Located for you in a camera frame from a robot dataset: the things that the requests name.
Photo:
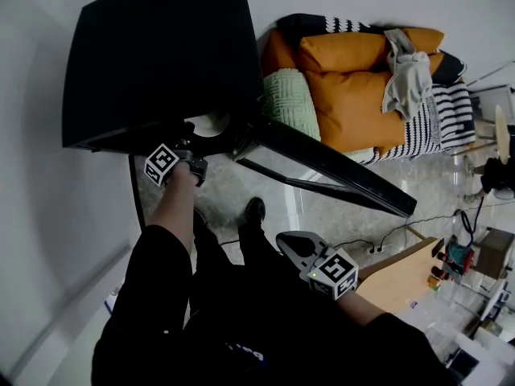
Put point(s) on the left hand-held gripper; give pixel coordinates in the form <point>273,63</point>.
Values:
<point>161,163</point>

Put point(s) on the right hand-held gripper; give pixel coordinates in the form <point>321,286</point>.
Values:
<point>322,268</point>

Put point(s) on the white plate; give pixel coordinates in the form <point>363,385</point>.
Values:
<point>208,126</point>

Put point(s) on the black fridge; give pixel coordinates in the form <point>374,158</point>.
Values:
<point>161,54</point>

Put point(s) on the person's right forearm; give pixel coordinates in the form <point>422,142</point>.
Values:
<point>358,306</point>

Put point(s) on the person's left forearm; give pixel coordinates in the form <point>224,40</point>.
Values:
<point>177,207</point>

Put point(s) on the white power strip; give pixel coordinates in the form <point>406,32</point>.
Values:
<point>378,249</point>

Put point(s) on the light wooden table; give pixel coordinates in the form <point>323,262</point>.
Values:
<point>394,280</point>

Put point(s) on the person's black clothes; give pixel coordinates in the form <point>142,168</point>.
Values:
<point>261,328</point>

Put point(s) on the person's black right shoe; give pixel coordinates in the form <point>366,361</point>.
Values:
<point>256,210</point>

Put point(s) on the person's black shoe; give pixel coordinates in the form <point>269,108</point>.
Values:
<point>256,210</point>
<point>200,218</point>

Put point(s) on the person's black left shoe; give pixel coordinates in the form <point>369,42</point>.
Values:
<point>200,218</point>

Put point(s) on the green textured cushion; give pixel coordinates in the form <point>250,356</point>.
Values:
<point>291,103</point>

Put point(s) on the small red jar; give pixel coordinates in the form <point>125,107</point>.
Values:
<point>437,272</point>

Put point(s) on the black phone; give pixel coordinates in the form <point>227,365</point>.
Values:
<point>437,247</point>

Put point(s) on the green and red device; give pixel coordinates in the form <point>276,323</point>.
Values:
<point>458,255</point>

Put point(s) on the large orange cushion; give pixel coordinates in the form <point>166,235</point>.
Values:
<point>354,111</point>

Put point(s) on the black white knit throw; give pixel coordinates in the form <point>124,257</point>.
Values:
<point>322,22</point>

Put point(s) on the brown wooden box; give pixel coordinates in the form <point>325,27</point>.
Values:
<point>495,252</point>

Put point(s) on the white box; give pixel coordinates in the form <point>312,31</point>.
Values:
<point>484,350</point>

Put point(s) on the black white striped blanket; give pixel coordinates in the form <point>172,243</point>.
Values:
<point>442,123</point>

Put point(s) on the grey crumpled garment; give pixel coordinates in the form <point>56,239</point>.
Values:
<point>406,83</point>

